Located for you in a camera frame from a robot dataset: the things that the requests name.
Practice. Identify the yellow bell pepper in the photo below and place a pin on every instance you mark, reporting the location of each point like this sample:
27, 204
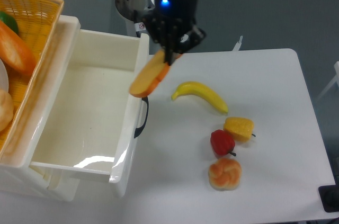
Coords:
240, 128

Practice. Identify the black device at table edge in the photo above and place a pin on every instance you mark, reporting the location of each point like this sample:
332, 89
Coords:
329, 197

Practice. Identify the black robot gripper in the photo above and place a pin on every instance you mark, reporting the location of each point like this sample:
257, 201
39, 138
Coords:
172, 24

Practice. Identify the black drawer handle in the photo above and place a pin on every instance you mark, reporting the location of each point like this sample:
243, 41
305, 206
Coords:
144, 111

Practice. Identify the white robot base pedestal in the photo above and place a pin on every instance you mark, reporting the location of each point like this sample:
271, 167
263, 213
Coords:
132, 11

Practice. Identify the knotted bread roll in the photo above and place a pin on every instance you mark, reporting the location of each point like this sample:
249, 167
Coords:
225, 174

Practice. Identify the orange toast bread slice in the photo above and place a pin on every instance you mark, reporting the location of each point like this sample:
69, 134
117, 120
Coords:
150, 76

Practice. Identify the red bell pepper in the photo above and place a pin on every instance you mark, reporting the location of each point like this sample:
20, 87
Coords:
222, 143

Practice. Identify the orange baguette bread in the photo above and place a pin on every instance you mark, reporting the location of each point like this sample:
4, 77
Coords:
16, 53

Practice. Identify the round beige bun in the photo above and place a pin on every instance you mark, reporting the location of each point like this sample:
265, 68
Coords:
7, 109

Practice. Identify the yellow banana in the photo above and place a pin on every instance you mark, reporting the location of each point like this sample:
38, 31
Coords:
202, 91

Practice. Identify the yellow woven basket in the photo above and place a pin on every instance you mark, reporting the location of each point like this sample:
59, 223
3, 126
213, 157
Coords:
37, 21

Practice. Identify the white drawer cabinet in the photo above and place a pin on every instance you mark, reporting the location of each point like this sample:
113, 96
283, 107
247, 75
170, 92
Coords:
18, 173

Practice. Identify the open upper white drawer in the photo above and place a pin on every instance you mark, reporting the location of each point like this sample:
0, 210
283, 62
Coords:
89, 133

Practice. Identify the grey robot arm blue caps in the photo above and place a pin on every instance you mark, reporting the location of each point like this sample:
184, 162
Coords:
170, 23

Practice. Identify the white frame at right edge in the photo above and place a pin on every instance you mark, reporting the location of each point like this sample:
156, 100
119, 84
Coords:
331, 84

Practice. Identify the green pepper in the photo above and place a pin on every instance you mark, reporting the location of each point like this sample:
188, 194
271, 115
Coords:
9, 21

